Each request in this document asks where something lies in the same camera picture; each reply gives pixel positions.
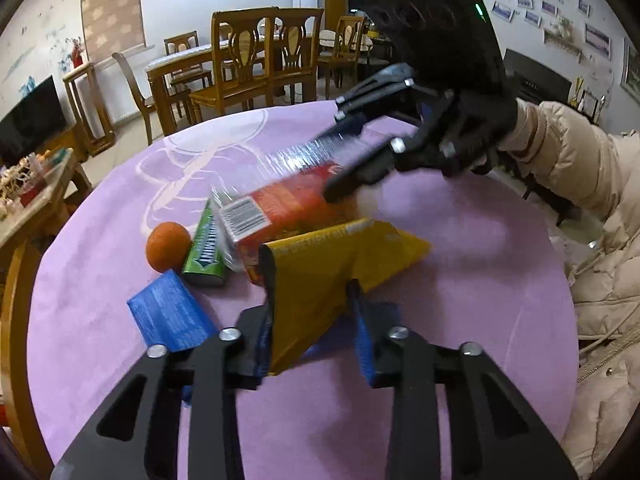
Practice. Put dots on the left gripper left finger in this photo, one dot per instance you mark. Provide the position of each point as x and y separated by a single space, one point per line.
134 433

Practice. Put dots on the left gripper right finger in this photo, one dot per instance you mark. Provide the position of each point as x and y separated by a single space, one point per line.
449 404

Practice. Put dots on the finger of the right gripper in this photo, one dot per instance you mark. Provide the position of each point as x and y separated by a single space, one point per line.
367 170
348 127

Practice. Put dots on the red snack box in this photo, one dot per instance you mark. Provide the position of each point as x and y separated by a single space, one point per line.
279 195

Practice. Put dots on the blue foil packet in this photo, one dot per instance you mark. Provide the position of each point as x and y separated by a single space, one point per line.
167 313

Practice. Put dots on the yellow gold foil bag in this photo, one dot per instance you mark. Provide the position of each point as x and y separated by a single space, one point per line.
305 277

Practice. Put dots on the green gum box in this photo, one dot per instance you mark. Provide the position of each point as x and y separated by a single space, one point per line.
204 265

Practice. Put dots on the orange fruit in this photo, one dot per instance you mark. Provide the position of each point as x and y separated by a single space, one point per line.
167 247

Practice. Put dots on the beige jacket forearm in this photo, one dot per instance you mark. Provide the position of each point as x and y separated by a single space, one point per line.
599 173

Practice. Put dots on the wooden dining chair near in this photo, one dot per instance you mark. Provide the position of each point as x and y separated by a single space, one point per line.
242 42

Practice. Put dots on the wooden dining table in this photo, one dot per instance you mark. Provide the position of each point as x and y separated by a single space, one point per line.
174 77

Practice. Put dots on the wooden coffee table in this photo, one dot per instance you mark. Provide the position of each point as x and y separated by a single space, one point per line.
46 202

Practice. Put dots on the tall wooden plant stand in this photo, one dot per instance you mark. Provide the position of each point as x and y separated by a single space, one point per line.
89 109

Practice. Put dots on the black flat television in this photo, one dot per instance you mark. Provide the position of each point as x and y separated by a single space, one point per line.
34 119

